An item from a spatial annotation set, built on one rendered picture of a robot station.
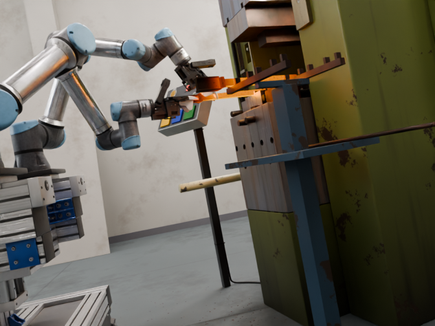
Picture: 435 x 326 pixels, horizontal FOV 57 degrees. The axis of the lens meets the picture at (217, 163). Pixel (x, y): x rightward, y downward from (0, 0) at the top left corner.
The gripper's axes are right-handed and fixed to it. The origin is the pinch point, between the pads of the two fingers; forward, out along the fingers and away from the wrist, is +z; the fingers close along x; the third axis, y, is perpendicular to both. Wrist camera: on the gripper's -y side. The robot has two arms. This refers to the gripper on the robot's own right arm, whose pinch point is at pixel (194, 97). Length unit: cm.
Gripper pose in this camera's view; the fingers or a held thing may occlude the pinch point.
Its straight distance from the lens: 172.7
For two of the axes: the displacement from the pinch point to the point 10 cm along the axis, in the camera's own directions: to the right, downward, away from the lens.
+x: 3.6, -0.7, -9.3
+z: 9.2, -1.6, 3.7
